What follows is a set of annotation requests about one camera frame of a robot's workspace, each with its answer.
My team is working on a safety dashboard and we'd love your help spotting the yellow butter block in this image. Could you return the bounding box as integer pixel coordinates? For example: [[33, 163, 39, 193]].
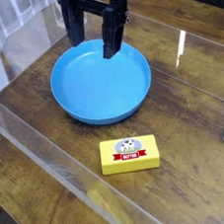
[[99, 135, 161, 176]]

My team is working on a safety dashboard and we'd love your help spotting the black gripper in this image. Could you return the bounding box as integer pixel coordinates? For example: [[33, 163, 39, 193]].
[[58, 0, 127, 59]]

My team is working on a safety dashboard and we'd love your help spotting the blue round tray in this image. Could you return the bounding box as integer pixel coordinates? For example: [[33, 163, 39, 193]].
[[50, 39, 152, 125]]

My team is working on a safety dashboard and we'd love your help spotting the clear acrylic enclosure wall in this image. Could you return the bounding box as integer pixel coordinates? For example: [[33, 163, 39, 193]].
[[0, 0, 224, 224]]

